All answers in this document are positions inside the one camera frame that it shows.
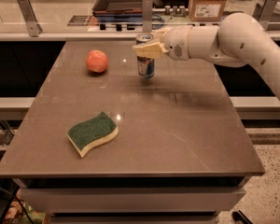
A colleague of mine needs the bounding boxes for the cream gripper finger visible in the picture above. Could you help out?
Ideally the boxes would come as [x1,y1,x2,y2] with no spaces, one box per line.
[133,38,168,59]
[153,28,169,42]

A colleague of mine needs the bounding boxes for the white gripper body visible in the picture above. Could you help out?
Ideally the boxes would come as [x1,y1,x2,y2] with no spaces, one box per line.
[164,25,192,61]

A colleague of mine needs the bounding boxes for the red bull can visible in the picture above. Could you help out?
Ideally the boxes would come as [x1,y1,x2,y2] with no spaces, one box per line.
[136,33,155,79]

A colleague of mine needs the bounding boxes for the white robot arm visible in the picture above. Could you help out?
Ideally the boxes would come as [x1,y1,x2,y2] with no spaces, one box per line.
[133,13,280,101]

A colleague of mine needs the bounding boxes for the green yellow sponge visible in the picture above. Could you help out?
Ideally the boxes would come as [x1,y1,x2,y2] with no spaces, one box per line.
[67,112,119,158]

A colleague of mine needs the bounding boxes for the cardboard box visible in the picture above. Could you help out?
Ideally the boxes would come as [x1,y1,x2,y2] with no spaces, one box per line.
[189,0,227,21]

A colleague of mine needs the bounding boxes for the open dark tray box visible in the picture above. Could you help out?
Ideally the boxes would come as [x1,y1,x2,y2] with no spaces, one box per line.
[92,0,142,15]

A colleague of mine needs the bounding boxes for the red apple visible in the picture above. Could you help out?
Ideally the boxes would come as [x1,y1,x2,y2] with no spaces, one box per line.
[86,50,108,73]

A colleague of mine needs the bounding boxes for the glass barrier panel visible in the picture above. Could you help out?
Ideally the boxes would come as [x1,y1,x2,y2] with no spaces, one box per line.
[0,0,262,35]

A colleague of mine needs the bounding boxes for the white drawer front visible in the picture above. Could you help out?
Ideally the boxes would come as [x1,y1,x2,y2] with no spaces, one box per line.
[20,187,245,214]

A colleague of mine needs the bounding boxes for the middle metal bracket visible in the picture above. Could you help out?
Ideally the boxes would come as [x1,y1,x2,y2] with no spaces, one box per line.
[142,0,153,33]

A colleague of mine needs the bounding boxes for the metal bracket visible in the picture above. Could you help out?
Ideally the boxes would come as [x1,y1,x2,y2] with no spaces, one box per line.
[142,0,153,33]
[253,0,279,31]
[17,0,42,37]

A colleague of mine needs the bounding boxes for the right metal bracket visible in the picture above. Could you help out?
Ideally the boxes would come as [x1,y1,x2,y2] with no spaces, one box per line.
[253,0,279,31]

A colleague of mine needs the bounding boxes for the left metal bracket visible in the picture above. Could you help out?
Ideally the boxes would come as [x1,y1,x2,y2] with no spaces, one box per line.
[17,0,42,37]

